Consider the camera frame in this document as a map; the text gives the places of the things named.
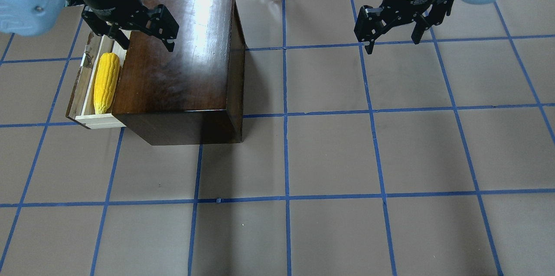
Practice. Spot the yellow corn cob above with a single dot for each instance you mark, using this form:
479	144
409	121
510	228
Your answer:
105	82

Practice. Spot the light wood drawer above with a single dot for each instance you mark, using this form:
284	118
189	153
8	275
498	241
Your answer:
80	107

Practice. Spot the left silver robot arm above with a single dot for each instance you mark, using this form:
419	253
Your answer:
32	17

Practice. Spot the dark wooden drawer cabinet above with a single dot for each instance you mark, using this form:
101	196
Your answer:
194	94

